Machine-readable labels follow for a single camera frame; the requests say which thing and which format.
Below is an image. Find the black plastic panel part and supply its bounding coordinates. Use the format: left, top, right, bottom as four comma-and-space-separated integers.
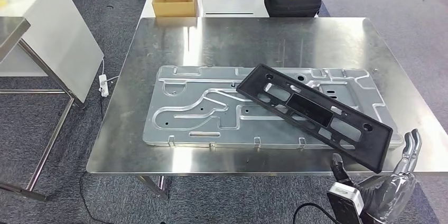
236, 63, 394, 174

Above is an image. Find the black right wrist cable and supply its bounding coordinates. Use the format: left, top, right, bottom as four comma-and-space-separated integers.
292, 202, 342, 224

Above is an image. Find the stainless steel workbench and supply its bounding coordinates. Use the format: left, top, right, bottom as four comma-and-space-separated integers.
86, 16, 448, 200

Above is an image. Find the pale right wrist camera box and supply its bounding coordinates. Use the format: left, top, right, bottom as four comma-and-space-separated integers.
326, 182, 366, 224

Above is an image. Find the white power cable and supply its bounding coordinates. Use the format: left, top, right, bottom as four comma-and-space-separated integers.
101, 58, 120, 83

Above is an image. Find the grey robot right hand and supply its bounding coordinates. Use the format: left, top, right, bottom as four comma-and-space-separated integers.
330, 128, 423, 224

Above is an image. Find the white board panel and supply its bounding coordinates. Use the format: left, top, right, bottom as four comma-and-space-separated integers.
0, 0, 105, 104

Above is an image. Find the white power strip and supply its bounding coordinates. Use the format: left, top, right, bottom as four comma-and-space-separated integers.
98, 73, 109, 98

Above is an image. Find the stamped silver metal panel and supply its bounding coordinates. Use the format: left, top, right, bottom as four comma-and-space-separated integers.
142, 64, 405, 150

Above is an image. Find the black floor cable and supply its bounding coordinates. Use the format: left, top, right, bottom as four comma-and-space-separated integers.
78, 171, 116, 224

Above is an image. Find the steel side table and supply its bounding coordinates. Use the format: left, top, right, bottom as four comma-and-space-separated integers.
0, 16, 87, 202

